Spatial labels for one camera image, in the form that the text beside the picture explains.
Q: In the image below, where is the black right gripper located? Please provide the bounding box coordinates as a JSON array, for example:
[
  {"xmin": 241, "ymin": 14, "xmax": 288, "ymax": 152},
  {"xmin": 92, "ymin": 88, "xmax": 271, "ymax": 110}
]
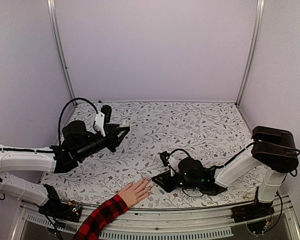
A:
[{"xmin": 152, "ymin": 170, "xmax": 201, "ymax": 194}]

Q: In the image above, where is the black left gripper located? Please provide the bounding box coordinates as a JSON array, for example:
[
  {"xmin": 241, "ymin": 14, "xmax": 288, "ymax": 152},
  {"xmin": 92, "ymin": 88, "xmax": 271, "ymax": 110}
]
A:
[{"xmin": 75, "ymin": 123, "xmax": 130, "ymax": 161}]

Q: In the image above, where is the clear nail polish bottle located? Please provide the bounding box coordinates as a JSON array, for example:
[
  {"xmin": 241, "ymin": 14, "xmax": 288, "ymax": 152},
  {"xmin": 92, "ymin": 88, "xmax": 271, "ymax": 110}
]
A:
[{"xmin": 120, "ymin": 121, "xmax": 130, "ymax": 128}]

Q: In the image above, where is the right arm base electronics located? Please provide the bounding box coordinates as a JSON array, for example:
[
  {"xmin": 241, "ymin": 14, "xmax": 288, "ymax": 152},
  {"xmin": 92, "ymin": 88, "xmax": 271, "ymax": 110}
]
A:
[{"xmin": 231, "ymin": 200, "xmax": 275, "ymax": 235}]

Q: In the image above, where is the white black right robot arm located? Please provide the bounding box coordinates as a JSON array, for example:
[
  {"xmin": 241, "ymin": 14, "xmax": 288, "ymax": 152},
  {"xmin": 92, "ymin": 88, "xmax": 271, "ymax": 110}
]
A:
[{"xmin": 152, "ymin": 126, "xmax": 300, "ymax": 218}]

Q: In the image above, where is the red black plaid sleeve forearm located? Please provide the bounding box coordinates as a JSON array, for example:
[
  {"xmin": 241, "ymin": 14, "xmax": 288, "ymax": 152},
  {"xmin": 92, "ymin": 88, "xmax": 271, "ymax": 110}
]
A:
[{"xmin": 72, "ymin": 194, "xmax": 129, "ymax": 240}]

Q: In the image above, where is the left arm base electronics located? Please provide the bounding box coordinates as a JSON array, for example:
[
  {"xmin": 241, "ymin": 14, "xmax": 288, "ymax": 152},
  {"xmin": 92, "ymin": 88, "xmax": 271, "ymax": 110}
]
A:
[{"xmin": 38, "ymin": 184, "xmax": 83, "ymax": 223}]

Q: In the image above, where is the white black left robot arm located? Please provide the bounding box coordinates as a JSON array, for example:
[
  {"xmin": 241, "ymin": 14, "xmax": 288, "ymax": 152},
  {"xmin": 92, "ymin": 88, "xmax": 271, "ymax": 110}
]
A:
[{"xmin": 0, "ymin": 120, "xmax": 130, "ymax": 217}]

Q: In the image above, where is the person's left hand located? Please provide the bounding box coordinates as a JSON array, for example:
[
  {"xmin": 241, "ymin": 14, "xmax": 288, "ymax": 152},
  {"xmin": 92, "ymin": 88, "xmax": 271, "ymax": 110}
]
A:
[{"xmin": 117, "ymin": 178, "xmax": 152, "ymax": 208}]

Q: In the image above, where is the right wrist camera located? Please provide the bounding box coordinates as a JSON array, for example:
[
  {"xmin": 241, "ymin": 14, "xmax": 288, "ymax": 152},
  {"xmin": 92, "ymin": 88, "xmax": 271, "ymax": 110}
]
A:
[{"xmin": 159, "ymin": 151, "xmax": 176, "ymax": 177}]

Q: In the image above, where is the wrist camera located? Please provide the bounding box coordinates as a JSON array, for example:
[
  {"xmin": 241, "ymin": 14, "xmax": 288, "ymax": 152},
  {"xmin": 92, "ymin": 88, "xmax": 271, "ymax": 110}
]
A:
[
  {"xmin": 159, "ymin": 151, "xmax": 176, "ymax": 177},
  {"xmin": 93, "ymin": 104, "xmax": 112, "ymax": 137}
]

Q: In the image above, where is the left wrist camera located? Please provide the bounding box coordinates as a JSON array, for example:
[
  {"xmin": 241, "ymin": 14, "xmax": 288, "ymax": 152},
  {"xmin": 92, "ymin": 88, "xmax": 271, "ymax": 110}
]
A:
[{"xmin": 93, "ymin": 104, "xmax": 112, "ymax": 137}]

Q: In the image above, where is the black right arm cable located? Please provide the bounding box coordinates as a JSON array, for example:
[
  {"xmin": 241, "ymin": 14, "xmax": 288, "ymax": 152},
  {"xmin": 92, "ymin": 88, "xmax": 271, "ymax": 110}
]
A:
[{"xmin": 167, "ymin": 147, "xmax": 191, "ymax": 161}]

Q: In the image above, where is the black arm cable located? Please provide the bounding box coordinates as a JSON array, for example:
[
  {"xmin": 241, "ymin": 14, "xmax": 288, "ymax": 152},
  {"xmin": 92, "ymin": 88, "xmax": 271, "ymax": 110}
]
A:
[
  {"xmin": 56, "ymin": 97, "xmax": 100, "ymax": 147},
  {"xmin": 167, "ymin": 147, "xmax": 191, "ymax": 161}
]

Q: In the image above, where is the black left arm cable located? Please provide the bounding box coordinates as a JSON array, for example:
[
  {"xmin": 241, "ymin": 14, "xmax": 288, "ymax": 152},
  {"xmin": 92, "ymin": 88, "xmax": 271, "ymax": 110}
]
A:
[{"xmin": 56, "ymin": 97, "xmax": 100, "ymax": 147}]

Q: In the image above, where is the aluminium front frame rail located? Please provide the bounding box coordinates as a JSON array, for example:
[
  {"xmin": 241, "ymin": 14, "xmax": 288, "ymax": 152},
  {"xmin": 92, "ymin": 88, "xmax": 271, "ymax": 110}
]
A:
[{"xmin": 11, "ymin": 194, "xmax": 300, "ymax": 240}]

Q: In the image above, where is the aluminium corner post left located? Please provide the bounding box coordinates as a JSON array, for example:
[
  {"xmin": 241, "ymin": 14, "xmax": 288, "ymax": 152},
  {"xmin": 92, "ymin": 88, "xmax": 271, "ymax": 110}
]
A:
[{"xmin": 46, "ymin": 0, "xmax": 76, "ymax": 100}]

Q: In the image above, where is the aluminium corner post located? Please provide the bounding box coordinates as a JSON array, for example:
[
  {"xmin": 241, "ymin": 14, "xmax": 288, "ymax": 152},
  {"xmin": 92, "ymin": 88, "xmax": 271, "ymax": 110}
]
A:
[
  {"xmin": 46, "ymin": 0, "xmax": 76, "ymax": 100},
  {"xmin": 235, "ymin": 0, "xmax": 265, "ymax": 108}
]

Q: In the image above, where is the aluminium corner post right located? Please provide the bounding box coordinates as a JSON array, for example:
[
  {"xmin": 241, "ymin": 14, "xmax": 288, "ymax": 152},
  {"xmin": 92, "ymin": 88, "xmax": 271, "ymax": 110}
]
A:
[{"xmin": 235, "ymin": 0, "xmax": 265, "ymax": 108}]

